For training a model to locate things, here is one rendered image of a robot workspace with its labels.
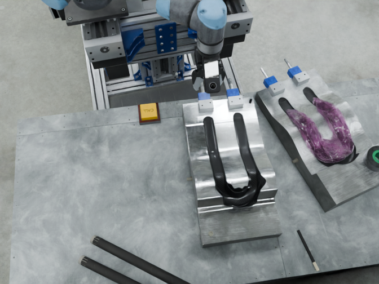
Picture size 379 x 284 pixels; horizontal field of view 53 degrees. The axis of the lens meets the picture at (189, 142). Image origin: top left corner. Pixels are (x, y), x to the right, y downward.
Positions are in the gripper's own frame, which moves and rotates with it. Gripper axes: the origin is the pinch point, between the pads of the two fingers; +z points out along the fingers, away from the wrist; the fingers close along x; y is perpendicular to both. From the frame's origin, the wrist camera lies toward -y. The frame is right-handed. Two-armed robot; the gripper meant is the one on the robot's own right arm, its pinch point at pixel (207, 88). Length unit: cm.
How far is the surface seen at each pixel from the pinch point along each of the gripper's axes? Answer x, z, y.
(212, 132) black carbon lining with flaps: -0.8, 12.8, -10.3
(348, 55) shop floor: -113, 101, 76
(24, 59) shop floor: 102, 101, 101
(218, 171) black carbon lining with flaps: -0.2, 9.6, -25.9
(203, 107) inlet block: 1.2, 9.2, -1.7
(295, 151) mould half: -28.9, 14.7, -20.5
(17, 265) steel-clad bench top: 68, 21, -45
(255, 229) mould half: -9.2, 15.0, -45.4
